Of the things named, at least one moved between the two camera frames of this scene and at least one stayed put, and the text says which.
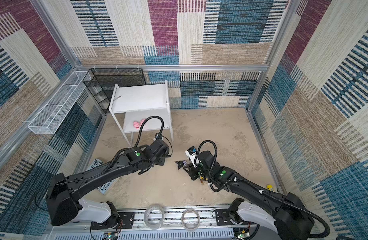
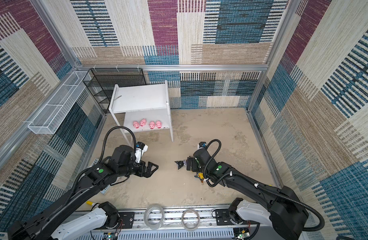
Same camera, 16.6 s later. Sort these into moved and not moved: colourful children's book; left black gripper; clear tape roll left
Moved: left black gripper
Not moved: clear tape roll left; colourful children's book
